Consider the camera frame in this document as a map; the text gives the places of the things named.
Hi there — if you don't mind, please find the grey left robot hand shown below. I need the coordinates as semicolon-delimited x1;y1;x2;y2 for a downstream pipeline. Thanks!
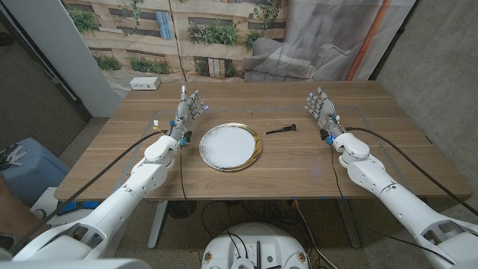
167;84;209;147

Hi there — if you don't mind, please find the white robot torso base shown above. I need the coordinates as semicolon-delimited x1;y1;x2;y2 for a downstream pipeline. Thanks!
200;222;311;269

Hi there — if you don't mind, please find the thin black left wrist cable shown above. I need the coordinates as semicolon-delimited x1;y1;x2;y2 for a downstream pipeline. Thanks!
179;147;190;217

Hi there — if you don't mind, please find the black makeup brush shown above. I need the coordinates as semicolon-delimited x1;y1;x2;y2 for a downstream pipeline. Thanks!
264;123;299;136

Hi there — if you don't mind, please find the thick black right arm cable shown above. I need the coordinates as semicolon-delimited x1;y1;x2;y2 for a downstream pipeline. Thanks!
345;126;478;217

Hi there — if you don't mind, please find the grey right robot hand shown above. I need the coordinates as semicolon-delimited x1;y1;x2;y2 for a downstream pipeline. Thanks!
304;87;347;145

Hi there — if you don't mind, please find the white table leg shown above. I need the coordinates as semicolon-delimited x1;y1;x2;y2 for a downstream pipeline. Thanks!
335;197;362;250
147;200;169;250

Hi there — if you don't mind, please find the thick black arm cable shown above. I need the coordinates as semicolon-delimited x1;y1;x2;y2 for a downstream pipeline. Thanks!
345;126;478;217
9;129;169;257

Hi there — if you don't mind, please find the white power strip box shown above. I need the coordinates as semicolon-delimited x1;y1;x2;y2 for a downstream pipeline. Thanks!
129;76;161;91

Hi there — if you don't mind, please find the white plate with gold rim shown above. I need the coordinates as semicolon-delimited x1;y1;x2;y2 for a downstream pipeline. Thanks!
199;123;263;173

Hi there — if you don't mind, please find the printed fabric backdrop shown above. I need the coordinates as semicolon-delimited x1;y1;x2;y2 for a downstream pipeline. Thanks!
61;0;418;100

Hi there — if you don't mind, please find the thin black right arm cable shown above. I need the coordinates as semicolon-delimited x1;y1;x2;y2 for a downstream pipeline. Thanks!
329;143;456;265

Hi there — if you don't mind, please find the grey metal bracket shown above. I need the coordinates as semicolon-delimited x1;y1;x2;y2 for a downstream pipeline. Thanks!
0;143;31;172

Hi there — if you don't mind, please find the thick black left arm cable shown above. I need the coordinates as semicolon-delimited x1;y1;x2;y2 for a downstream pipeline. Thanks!
9;129;169;257

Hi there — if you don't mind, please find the white floor cable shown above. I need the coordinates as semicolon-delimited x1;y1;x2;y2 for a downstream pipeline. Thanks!
294;200;330;269

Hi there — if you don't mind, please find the blue plastic container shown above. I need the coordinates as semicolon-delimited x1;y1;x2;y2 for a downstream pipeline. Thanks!
0;137;71;206

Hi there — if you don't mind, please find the black round floor object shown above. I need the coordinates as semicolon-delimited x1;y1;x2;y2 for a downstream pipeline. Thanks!
167;200;198;220

